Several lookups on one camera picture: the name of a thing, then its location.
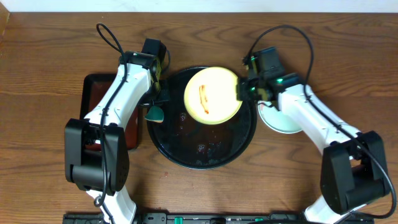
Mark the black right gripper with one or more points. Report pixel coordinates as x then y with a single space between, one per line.
242 94

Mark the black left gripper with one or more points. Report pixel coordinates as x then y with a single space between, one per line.
166 88

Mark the green scrubbing sponge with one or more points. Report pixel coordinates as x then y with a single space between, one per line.
155 114

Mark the yellow plate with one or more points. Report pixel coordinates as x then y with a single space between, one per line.
210 96

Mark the light green plate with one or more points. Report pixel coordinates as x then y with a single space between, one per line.
276 120

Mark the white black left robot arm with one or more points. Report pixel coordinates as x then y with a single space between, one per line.
96 153

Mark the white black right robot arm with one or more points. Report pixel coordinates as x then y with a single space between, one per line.
354 179

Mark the round black serving tray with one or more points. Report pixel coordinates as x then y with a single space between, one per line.
193 145

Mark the black rectangular water tray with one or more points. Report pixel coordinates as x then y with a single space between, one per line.
94 88

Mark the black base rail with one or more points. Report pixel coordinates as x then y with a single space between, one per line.
163 218

